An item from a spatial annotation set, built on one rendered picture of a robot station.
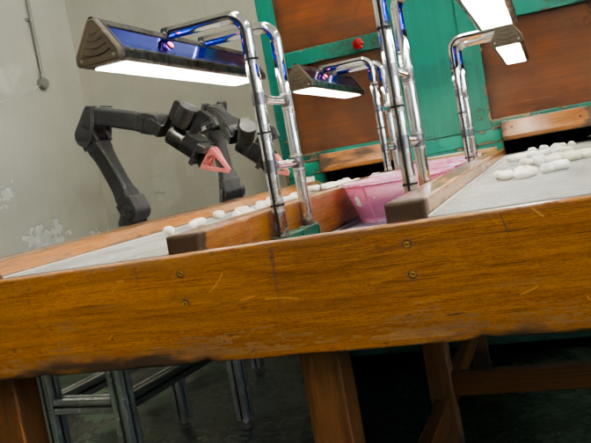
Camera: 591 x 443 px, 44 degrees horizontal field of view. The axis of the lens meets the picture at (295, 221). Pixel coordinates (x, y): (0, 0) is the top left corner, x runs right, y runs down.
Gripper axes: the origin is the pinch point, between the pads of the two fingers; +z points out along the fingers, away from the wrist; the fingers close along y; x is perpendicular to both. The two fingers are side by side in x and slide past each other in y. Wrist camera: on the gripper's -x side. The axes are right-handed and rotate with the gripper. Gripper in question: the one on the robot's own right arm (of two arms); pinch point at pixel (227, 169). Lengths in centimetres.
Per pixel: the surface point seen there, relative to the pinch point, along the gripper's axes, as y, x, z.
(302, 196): -49, -18, 34
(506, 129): 84, -43, 55
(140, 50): -80, -32, 6
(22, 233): 130, 126, -132
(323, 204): -31.9, -14.0, 34.8
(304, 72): 10.8, -32.3, 3.4
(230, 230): -81, -15, 34
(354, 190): -22.8, -18.5, 37.8
